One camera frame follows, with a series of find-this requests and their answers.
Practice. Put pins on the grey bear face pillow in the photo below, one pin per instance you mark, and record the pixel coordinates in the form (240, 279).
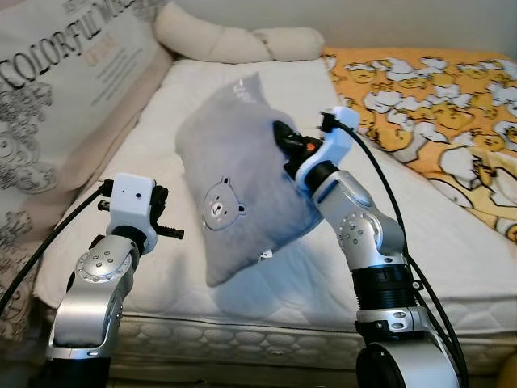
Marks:
(234, 162)

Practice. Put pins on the yellow egg cartoon blanket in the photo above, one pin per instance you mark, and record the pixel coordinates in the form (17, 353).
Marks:
(420, 97)

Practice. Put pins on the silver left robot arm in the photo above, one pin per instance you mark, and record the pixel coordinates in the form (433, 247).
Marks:
(89, 299)

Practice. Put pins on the cream knotted long pillow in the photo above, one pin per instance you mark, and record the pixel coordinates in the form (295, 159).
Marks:
(210, 40)

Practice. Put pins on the beige printed headboard cushion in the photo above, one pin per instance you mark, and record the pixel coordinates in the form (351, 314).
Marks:
(65, 73)

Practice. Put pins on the white quilted mattress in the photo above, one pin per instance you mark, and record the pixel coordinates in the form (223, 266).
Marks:
(452, 267)

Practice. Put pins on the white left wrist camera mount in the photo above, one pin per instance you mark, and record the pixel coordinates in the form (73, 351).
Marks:
(133, 198)

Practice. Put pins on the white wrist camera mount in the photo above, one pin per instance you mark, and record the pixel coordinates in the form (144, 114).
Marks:
(331, 145)
(133, 198)

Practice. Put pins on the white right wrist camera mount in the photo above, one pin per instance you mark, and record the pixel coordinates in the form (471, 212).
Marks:
(331, 145)

